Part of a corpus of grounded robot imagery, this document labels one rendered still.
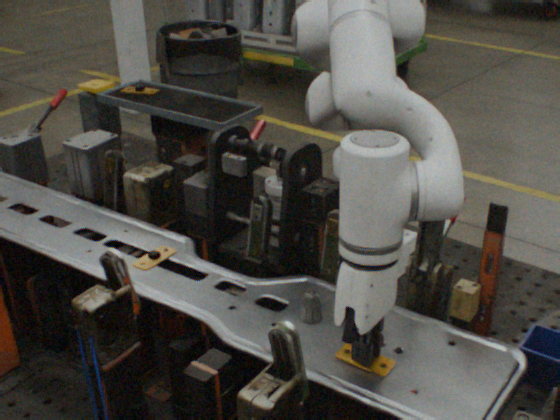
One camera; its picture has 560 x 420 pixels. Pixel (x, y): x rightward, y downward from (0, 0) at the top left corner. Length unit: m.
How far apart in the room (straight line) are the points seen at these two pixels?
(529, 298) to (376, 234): 0.96
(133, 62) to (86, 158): 3.72
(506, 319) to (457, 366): 0.66
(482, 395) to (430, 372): 0.08
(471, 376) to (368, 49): 0.48
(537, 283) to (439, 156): 1.00
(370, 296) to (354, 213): 0.12
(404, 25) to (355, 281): 0.48
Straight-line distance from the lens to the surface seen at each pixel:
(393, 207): 0.88
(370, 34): 1.02
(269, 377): 0.96
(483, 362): 1.08
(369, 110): 0.97
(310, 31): 1.25
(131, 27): 5.22
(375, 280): 0.94
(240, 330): 1.12
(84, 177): 1.60
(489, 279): 1.14
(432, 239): 1.14
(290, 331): 0.92
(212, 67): 4.16
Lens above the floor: 1.66
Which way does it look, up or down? 30 degrees down
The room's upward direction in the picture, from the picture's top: straight up
